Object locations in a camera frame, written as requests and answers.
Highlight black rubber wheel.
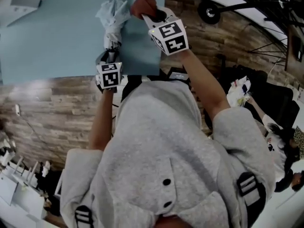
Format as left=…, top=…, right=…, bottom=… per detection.
left=198, top=0, right=221, bottom=25

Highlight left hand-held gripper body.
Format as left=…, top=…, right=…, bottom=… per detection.
left=95, top=50, right=124, bottom=94

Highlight person's left forearm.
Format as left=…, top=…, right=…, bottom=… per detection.
left=88, top=89, right=119, bottom=152

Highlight wooden railing post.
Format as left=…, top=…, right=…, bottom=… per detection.
left=284, top=25, right=304, bottom=71

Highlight white plastic bag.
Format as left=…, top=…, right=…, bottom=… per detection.
left=226, top=76, right=253, bottom=108

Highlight rust brown cloth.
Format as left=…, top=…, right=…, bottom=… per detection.
left=130, top=0, right=159, bottom=19

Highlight person's black trousers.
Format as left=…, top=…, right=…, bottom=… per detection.
left=121, top=75, right=149, bottom=103

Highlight white desk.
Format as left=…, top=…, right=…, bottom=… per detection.
left=0, top=154, right=63, bottom=223

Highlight person's right forearm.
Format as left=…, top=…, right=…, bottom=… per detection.
left=177, top=48, right=231, bottom=124

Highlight black strap buckle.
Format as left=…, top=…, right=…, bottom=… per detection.
left=74, top=205, right=95, bottom=228
left=236, top=171, right=266, bottom=208

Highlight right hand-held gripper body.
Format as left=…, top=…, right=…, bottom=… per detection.
left=147, top=5, right=190, bottom=56

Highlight light blue cloth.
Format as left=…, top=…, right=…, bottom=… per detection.
left=95, top=0, right=132, bottom=64

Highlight person's grey hoodie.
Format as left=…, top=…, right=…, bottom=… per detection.
left=59, top=80, right=277, bottom=228

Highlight black power box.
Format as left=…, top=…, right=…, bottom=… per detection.
left=166, top=67, right=191, bottom=83

